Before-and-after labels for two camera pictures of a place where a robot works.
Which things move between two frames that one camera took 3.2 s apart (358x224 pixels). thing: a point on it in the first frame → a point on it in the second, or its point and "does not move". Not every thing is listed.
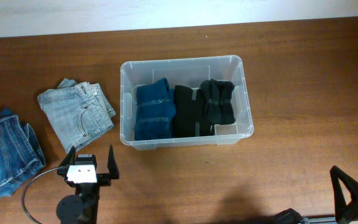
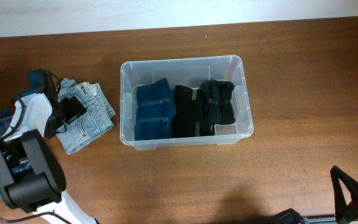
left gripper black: [103, 178] → [71, 109]
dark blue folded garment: [155, 107] does not move
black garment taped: [189, 118] does not move
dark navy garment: [217, 95] does not move
